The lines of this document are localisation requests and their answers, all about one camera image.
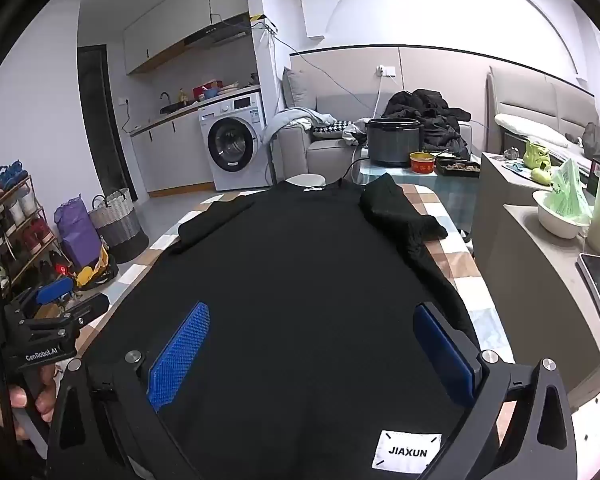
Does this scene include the white kitchen base cabinets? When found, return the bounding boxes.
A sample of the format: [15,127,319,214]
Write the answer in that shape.
[130,85,262,194]

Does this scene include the shoe rack with shoes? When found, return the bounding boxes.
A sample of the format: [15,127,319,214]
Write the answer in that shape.
[0,160,69,302]

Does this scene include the green plastic bag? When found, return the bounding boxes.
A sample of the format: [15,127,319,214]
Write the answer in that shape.
[550,158,595,221]

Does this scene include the dark rice cooker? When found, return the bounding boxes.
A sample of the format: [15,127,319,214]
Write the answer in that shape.
[365,117,424,167]

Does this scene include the white bowl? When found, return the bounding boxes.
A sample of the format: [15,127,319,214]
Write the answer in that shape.
[532,190,594,240]

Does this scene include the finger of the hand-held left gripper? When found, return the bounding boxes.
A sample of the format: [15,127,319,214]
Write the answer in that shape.
[9,277,76,320]
[30,294,112,341]

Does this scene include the grey sofa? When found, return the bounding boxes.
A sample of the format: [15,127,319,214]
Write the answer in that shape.
[271,67,481,184]

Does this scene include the white washing machine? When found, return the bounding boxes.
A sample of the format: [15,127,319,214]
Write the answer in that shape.
[198,91,267,192]

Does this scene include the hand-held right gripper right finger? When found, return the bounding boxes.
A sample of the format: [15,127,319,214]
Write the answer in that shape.
[412,301,579,480]

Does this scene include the woven laundry basket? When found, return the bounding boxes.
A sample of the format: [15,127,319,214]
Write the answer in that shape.
[89,187,150,264]

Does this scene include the white wall kitchen cabinets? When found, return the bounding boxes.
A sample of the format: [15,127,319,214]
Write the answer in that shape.
[123,0,246,75]

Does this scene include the range hood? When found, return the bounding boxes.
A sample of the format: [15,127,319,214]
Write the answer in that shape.
[184,15,254,50]

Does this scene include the red bowl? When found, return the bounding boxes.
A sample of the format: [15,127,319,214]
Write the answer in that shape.
[410,152,436,176]

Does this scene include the black knit sweater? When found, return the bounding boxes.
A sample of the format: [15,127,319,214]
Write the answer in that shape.
[77,172,501,480]

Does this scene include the black jacket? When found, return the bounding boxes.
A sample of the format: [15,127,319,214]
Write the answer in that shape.
[382,88,474,161]

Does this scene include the green toy mask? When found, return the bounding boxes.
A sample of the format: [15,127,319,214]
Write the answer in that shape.
[524,137,556,170]

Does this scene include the brown and blue checked tablecloth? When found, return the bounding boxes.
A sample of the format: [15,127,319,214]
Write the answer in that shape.
[75,182,518,441]

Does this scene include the grey sofa pillow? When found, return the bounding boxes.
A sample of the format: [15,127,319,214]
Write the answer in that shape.
[282,66,321,112]

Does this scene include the grey sideboard cabinet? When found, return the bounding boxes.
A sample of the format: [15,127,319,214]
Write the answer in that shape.
[472,152,600,407]

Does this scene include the black food tray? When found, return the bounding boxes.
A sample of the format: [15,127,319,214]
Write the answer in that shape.
[435,156,481,178]

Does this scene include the dark door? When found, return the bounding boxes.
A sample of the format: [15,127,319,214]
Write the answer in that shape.
[77,45,136,202]

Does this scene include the white round stool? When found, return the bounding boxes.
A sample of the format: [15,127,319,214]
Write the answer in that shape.
[286,173,327,191]

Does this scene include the yellow bag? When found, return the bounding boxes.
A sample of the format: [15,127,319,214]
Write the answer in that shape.
[75,247,119,289]

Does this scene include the teal checked tablecloth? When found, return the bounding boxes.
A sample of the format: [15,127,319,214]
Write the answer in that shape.
[355,157,477,233]

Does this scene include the purple bag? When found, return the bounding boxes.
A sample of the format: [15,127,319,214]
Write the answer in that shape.
[54,194,103,271]

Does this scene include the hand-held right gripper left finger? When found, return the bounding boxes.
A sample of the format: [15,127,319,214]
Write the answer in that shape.
[47,301,211,480]

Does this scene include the red box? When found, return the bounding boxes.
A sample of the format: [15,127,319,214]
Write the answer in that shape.
[192,81,224,101]

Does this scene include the person's left hand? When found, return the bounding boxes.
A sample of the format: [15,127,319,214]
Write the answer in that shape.
[0,362,58,428]

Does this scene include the white bed pillow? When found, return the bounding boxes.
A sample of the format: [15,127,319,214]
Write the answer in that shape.
[495,112,569,149]

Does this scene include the beige bed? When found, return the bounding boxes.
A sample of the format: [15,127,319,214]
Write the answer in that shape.
[485,65,600,173]

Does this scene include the grey blanket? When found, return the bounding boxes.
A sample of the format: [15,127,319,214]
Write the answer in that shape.
[261,107,338,146]

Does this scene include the black and white checked cushion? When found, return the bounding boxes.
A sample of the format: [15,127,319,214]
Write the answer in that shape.
[312,120,354,140]

